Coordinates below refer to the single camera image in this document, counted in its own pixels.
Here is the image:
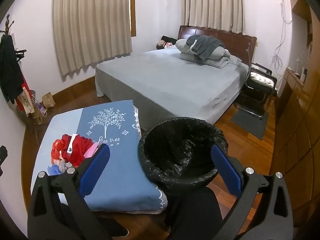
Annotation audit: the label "wooden cabinet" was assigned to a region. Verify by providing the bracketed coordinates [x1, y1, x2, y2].
[269, 5, 320, 218]

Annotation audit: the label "grey floor mat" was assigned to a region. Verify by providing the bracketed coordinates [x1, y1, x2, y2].
[230, 109, 270, 140]

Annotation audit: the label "printed tote bag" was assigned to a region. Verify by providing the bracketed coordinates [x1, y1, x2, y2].
[19, 86, 34, 114]

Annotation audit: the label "wide beige curtain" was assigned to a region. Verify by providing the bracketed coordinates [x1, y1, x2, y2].
[53, 0, 133, 77]

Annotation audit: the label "blue tree print tablecloth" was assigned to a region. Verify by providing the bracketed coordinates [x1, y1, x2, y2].
[30, 99, 168, 214]

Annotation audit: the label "grey fleece jacket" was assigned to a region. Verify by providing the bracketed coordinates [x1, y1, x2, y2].
[186, 35, 224, 62]

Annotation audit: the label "wooden window frame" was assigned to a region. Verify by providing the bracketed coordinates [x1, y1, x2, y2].
[129, 0, 137, 37]

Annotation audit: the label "narrow beige curtain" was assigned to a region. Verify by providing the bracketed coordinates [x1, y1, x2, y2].
[185, 0, 243, 34]

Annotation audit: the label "brown paper bag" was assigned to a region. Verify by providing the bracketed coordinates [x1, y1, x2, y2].
[41, 92, 56, 108]

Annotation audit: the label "hanging wall cables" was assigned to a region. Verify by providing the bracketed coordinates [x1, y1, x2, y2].
[272, 0, 293, 75]

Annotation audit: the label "purple small object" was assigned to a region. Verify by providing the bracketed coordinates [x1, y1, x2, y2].
[36, 102, 47, 117]

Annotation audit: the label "pink packet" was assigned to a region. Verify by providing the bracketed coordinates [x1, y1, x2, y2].
[85, 144, 99, 158]

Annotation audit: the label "red plastic bag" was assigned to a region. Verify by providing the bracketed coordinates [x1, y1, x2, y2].
[51, 140, 66, 164]

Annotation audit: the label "person's right leg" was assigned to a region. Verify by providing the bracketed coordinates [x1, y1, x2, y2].
[164, 186, 223, 240]

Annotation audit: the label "dark red cloth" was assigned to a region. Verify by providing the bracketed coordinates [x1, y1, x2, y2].
[61, 134, 97, 168]

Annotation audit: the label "black coat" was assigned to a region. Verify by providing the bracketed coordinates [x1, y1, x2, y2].
[0, 34, 24, 104]

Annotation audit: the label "silver cushion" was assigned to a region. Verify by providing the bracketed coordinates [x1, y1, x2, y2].
[250, 71, 273, 85]

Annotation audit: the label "brown cardboard box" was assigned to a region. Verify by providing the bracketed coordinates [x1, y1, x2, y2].
[25, 110, 44, 128]

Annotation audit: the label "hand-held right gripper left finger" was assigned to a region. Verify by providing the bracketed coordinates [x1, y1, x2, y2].
[27, 144, 113, 240]

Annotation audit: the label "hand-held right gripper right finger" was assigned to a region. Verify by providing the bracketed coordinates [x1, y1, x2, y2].
[211, 144, 293, 240]

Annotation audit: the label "black bag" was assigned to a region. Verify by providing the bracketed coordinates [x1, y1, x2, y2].
[161, 35, 178, 47]

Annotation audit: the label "bed with grey sheet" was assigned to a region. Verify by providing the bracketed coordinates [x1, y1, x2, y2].
[95, 47, 252, 132]

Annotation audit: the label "coat rack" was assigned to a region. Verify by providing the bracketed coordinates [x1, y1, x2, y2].
[0, 14, 28, 58]

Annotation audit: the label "pink stuffed toy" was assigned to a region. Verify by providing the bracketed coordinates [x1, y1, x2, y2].
[155, 41, 175, 50]

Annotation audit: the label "black metal chair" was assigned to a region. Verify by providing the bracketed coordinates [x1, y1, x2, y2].
[234, 62, 278, 119]

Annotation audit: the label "trash bin with black bag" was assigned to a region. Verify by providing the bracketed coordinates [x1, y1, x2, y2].
[138, 117, 229, 188]

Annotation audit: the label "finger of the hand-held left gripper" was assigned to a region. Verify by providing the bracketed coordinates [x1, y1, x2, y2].
[0, 145, 8, 178]

